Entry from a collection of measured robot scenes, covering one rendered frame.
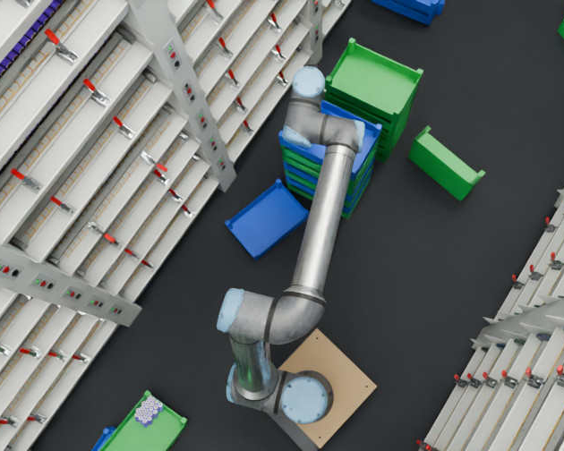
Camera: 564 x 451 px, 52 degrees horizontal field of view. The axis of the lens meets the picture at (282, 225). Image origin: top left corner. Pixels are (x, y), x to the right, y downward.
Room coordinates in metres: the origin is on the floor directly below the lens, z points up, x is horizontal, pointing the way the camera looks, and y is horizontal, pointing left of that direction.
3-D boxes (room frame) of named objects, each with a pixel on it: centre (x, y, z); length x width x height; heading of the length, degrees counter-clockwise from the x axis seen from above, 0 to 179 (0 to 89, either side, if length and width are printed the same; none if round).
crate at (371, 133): (0.82, -0.24, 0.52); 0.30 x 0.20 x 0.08; 46
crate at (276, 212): (0.72, 0.05, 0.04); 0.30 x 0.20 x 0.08; 116
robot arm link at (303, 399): (-0.02, 0.08, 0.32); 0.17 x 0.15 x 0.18; 62
